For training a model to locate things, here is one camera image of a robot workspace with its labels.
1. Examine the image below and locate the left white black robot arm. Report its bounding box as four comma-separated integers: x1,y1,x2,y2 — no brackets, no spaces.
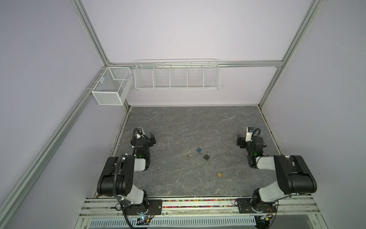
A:
97,128,156,209

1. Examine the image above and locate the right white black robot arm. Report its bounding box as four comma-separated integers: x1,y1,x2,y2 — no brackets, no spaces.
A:
236,133,317,208

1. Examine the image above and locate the dark grey padlock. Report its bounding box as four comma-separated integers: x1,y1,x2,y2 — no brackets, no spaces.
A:
204,153,211,161

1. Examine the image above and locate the white mesh box basket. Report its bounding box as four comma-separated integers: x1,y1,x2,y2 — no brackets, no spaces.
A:
92,67,133,106

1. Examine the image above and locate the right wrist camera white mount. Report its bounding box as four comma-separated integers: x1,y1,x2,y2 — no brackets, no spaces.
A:
246,127,255,142

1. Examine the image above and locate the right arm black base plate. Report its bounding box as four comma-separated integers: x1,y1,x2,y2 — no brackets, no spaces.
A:
234,198,277,214

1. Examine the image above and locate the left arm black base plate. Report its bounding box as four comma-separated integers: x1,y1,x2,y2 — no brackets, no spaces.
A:
124,199,163,216

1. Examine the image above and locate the white vented cable duct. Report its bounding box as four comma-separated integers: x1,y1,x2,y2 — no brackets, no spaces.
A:
89,216,256,229

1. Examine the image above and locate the white wire shelf basket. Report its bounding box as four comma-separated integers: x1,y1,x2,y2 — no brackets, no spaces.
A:
134,60,221,90

